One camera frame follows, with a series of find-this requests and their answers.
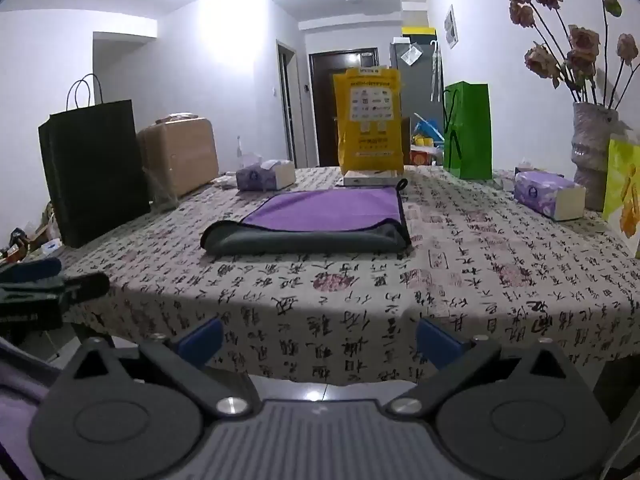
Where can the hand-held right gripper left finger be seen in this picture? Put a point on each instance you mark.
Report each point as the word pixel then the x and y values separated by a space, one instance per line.
pixel 200 342

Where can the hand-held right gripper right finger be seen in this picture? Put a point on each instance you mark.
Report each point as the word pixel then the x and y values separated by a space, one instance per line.
pixel 439 342

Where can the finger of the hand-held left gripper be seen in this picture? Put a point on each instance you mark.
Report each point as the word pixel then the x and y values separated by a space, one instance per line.
pixel 87 287
pixel 35 268

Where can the purple and grey towel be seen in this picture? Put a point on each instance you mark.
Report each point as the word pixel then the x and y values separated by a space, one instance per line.
pixel 320 210

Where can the calligraphy printed tablecloth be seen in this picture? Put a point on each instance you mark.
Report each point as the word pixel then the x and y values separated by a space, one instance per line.
pixel 450 270

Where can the purple cloth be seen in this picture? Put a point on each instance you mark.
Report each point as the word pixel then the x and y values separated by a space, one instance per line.
pixel 15 410

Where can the black paper bag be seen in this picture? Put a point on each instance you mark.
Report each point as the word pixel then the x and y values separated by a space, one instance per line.
pixel 95 175

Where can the beige suitcase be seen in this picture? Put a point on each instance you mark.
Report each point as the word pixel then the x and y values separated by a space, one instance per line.
pixel 180 155

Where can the purple tissue box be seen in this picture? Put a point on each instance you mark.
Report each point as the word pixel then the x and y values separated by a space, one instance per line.
pixel 260 177
pixel 545 191

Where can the white flat box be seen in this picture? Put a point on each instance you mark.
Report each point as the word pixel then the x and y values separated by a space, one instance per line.
pixel 370 178

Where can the colourful toy pile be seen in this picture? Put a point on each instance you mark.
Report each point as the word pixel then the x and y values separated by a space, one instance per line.
pixel 426 140

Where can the green paper bag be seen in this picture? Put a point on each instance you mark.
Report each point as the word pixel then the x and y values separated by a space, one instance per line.
pixel 472 130

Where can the yellow printed bag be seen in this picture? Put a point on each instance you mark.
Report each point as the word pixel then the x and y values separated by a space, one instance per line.
pixel 367 125

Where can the yellow-green floral bag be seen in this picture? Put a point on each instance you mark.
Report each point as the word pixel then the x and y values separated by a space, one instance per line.
pixel 625 195

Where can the grey textured vase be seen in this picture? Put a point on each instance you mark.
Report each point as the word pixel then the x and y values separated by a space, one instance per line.
pixel 592 155

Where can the grey refrigerator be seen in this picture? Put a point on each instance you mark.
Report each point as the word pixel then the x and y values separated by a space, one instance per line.
pixel 420 90

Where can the dark brown door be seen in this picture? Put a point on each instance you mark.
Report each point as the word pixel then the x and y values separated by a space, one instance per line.
pixel 322 110

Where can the yellow box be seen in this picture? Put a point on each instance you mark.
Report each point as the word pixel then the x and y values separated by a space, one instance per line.
pixel 419 30

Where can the dried pink flowers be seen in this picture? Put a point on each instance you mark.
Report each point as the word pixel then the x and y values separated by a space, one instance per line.
pixel 582 42

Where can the white wall picture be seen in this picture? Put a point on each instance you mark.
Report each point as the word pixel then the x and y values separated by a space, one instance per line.
pixel 451 26

